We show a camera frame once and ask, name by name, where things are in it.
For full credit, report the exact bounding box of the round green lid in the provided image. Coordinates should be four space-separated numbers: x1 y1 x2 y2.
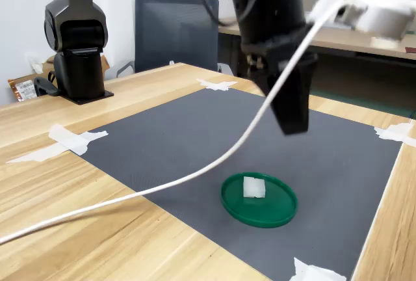
220 172 299 229

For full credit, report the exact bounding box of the pale wooden background desk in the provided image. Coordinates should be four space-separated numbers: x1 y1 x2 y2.
217 16 416 113

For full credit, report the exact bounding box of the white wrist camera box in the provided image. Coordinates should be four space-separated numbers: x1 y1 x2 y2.
307 0 416 42

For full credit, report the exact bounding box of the black table clamp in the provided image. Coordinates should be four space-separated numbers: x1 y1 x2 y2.
33 76 62 98

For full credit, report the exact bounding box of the white tape on mat corner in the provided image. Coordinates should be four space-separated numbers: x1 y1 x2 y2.
5 124 109 165
196 78 239 92
289 257 347 281
373 122 416 148

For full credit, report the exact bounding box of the white camera cable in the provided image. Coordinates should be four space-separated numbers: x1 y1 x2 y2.
0 0 349 246

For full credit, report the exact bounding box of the dark blue office chair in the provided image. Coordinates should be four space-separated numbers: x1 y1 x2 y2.
115 0 235 79

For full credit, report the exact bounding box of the brown cardboard box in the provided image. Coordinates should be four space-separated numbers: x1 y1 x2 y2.
45 55 111 82

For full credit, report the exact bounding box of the small white plastic terminal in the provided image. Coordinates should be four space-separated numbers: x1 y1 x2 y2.
242 176 267 199

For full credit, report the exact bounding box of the white crumpled paper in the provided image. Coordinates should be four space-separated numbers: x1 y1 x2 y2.
25 51 45 75

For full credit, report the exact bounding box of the brown packet with white label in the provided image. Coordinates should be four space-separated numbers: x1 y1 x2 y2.
7 78 37 103

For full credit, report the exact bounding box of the dark grey mat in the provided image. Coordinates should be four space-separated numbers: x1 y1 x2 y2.
71 87 404 281

